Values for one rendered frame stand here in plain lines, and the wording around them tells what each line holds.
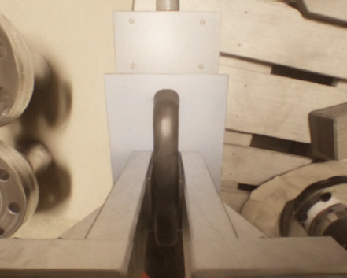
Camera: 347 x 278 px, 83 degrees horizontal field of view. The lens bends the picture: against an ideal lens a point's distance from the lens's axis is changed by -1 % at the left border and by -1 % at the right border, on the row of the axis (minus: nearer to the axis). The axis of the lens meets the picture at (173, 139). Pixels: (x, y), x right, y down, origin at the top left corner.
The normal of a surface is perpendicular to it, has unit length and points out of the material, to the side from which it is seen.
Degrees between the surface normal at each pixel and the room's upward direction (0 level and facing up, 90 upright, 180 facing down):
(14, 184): 0
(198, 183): 90
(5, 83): 0
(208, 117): 0
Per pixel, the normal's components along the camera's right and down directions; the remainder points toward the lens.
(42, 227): 0.01, 0.26
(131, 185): 0.00, -0.97
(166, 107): 0.01, -0.60
